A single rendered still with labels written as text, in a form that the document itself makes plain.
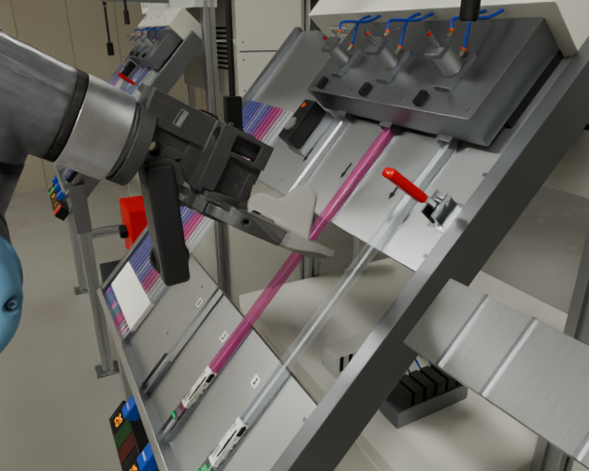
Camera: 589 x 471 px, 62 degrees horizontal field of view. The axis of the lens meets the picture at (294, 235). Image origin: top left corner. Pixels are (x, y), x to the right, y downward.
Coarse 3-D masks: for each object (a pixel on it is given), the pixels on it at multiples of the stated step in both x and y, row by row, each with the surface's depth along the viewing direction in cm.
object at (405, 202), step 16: (448, 144) 58; (432, 160) 59; (416, 176) 59; (432, 176) 59; (400, 208) 58; (384, 224) 59; (368, 240) 59; (384, 240) 58; (368, 256) 58; (352, 272) 58; (336, 288) 59; (336, 304) 58; (320, 320) 58; (304, 336) 58; (288, 352) 58; (288, 368) 58; (272, 384) 58; (256, 400) 58; (240, 416) 58; (208, 464) 58
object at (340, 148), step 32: (320, 32) 101; (288, 64) 103; (320, 64) 93; (256, 96) 106; (288, 96) 95; (352, 128) 75; (512, 128) 54; (288, 160) 83; (320, 160) 77; (352, 160) 71; (384, 160) 66; (416, 160) 62; (448, 160) 58; (480, 160) 55; (288, 192) 78; (320, 192) 73; (352, 192) 67; (384, 192) 63; (448, 192) 56; (352, 224) 64; (416, 224) 57; (416, 256) 54
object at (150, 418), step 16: (112, 320) 92; (112, 336) 89; (128, 352) 84; (128, 368) 79; (144, 400) 73; (144, 416) 70; (160, 432) 68; (160, 448) 64; (160, 464) 62; (176, 464) 63
